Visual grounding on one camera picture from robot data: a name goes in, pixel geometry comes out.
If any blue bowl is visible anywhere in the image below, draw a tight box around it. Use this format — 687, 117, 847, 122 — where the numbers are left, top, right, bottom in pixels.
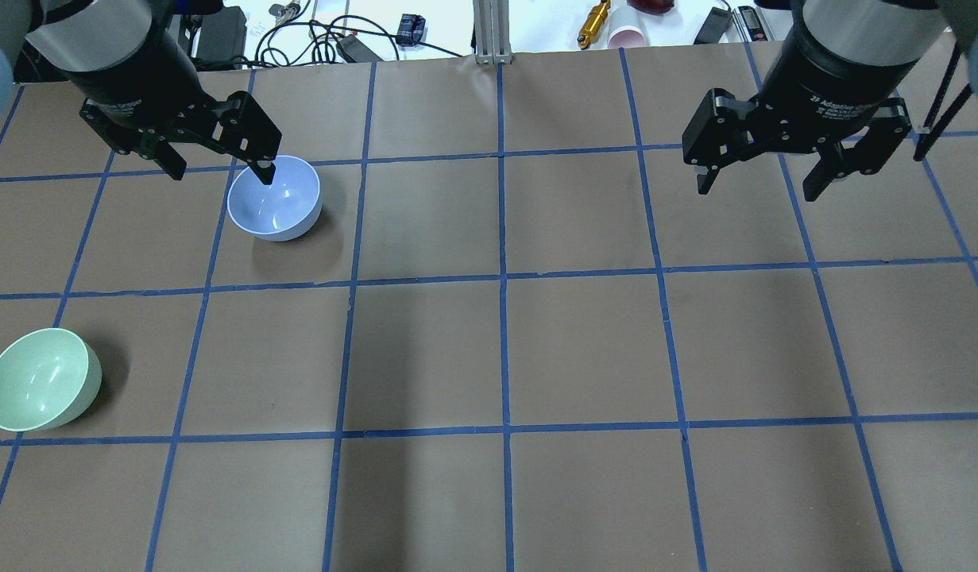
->
226, 155, 324, 242

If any small black blue box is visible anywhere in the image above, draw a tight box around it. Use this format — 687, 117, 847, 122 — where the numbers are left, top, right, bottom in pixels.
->
394, 14, 427, 48

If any green bowl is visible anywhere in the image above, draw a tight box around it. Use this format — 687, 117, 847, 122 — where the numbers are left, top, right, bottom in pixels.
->
0, 328, 102, 432

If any pink paper cup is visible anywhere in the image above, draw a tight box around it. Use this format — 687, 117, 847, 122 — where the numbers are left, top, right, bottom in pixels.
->
605, 5, 651, 48

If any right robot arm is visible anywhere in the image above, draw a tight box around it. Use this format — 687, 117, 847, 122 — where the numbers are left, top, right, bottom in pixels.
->
682, 1, 978, 202

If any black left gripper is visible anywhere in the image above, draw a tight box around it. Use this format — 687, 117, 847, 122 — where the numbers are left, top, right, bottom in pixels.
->
79, 32, 282, 185

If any aluminium frame post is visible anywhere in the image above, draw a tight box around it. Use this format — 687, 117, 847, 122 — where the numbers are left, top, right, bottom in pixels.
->
473, 0, 513, 66

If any black remote device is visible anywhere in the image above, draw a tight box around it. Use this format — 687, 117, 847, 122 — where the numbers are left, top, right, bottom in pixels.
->
693, 7, 733, 44

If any black power adapter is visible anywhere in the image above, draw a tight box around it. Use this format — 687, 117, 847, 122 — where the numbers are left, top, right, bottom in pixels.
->
193, 6, 248, 70

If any black cable bundle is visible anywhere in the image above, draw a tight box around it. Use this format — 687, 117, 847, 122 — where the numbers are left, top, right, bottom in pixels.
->
254, 0, 466, 68

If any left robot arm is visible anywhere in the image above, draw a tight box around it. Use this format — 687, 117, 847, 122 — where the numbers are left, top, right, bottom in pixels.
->
0, 1, 282, 184

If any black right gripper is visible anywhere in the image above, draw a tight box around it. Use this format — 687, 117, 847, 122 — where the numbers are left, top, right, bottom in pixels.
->
682, 32, 911, 203

